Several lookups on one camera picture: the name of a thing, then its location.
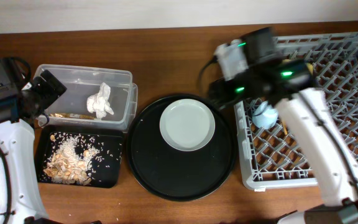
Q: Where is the gold snack wrapper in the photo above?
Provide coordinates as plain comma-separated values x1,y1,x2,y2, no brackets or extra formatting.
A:
49,113,96,120

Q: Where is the blue cup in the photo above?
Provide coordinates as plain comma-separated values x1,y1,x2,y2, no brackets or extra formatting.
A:
252,101,278,129

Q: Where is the white tissue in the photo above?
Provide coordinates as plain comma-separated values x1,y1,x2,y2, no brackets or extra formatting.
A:
86,83,114,119

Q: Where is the wooden chopstick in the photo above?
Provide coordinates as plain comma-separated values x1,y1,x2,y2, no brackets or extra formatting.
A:
281,119,288,135

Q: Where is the food scraps pile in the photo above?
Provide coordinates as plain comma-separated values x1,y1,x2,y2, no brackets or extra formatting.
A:
40,132,121,187

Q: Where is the yellow bowl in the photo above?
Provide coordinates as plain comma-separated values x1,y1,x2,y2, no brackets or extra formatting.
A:
282,59,313,73

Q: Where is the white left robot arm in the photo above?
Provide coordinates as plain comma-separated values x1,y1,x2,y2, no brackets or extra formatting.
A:
0,70,67,223

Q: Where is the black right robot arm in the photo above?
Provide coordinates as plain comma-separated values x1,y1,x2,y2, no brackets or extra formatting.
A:
208,39,358,223

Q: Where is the grey dishwasher rack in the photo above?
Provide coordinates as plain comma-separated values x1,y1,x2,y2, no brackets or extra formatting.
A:
234,32,358,191

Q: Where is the clear plastic bin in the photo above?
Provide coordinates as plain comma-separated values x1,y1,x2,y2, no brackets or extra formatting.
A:
35,64,138,132

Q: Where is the grey plate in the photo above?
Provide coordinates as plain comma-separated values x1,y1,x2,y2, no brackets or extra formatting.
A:
159,98,216,152

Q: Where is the black square tray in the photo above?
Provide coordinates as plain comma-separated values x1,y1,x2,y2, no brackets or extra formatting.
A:
34,124,124,189

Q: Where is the round black tray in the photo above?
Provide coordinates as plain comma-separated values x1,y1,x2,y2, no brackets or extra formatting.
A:
126,93,237,202

